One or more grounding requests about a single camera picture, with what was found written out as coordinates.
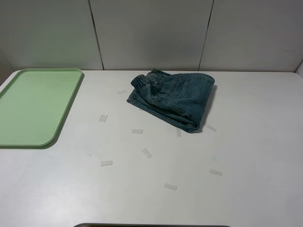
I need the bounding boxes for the blue denim children's shorts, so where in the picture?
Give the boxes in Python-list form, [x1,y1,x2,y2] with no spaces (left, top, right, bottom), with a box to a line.
[127,69,215,132]

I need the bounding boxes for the green plastic tray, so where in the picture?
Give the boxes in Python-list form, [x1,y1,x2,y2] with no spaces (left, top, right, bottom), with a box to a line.
[0,69,83,148]

